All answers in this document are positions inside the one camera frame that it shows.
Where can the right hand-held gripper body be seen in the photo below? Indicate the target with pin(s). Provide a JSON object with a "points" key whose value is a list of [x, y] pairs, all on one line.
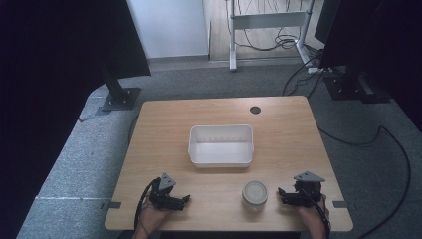
{"points": [[308, 189]]}

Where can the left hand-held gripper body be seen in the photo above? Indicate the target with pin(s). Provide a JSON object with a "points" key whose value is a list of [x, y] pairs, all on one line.
{"points": [[163, 191]]}

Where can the person's left hand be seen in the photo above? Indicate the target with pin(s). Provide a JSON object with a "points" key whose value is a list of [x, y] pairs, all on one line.
{"points": [[155, 215]]}

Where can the person's right hand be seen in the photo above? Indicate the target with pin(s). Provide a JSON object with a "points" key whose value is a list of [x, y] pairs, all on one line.
{"points": [[310, 215]]}

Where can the white lidded jar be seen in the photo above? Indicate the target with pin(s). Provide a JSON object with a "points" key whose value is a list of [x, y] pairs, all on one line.
{"points": [[254, 195]]}

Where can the white plastic bin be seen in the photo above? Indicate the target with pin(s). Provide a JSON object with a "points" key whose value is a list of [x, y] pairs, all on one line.
{"points": [[221, 147]]}

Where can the black round table grommet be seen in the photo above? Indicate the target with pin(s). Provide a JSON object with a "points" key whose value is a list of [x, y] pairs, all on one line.
{"points": [[255, 110]]}

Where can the white power strip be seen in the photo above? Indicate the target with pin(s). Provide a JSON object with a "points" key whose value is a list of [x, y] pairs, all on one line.
{"points": [[315, 70]]}

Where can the black curtain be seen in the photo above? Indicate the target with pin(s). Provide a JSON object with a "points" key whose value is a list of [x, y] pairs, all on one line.
{"points": [[381, 40], [49, 83]]}

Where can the black monitor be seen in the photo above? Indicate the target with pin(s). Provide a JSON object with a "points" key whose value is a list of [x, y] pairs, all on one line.
{"points": [[326, 20]]}

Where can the grey table edge bracket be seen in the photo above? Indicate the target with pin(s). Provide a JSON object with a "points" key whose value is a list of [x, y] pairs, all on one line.
{"points": [[339, 204], [112, 205]]}

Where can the black stand with base plate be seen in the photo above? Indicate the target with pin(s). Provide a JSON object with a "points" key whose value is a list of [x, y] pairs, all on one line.
{"points": [[116, 93]]}

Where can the black stand base plate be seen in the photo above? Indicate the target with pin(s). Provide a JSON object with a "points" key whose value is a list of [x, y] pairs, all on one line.
{"points": [[355, 89]]}

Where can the white metal desk frame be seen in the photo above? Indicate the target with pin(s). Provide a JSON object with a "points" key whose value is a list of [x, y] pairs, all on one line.
{"points": [[265, 20]]}

